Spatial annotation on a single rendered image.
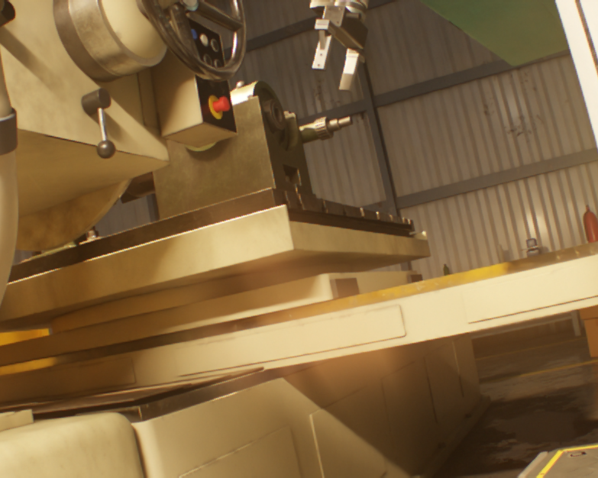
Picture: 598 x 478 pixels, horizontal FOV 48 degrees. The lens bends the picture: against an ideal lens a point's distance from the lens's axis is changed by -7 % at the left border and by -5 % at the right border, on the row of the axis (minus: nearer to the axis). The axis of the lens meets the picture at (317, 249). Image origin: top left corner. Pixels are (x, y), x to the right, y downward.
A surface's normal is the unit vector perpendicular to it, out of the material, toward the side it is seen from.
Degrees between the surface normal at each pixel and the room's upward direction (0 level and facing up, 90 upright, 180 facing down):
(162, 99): 90
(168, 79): 90
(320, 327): 90
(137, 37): 118
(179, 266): 90
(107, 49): 147
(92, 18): 113
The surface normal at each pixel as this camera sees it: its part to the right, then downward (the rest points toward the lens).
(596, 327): -0.87, 0.13
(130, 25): 0.76, 0.20
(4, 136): 0.77, 0.40
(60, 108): 0.91, -0.22
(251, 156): -0.37, -0.02
